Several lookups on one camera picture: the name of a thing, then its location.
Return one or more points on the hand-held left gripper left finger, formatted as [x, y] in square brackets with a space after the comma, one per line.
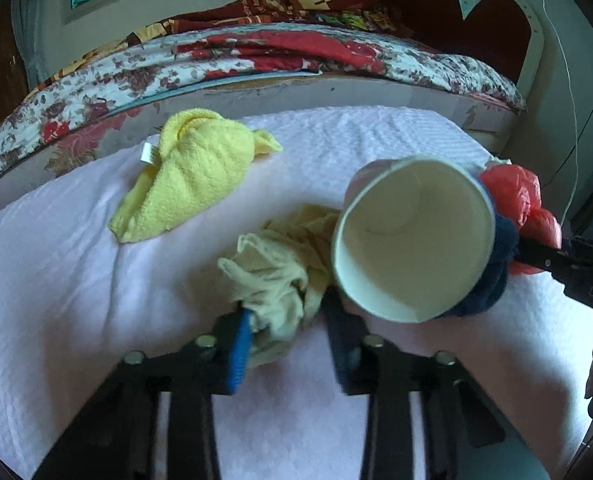
[239, 355]

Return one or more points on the bed with red headboard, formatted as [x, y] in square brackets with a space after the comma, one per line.
[501, 25]

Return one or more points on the red plastic bag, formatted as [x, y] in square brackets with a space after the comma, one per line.
[511, 190]

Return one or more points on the pale yellow cloth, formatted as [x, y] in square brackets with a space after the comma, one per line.
[276, 270]

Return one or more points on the white tablecloth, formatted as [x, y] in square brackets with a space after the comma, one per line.
[76, 285]

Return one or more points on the red printed blanket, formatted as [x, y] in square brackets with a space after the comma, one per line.
[286, 0]

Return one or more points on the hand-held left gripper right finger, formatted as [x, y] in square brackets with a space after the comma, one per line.
[344, 350]

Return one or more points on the floral mattress sheet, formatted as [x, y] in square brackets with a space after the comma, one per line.
[126, 75]

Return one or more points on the patterned paper cup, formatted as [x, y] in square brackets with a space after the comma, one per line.
[411, 240]

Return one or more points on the yellow towel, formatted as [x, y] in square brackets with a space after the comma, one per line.
[191, 175]

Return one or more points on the crumpled white tissue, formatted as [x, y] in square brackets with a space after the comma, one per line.
[498, 162]

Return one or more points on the dark blue cloth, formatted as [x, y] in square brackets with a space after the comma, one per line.
[501, 260]

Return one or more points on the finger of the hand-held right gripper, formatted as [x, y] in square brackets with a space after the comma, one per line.
[546, 260]

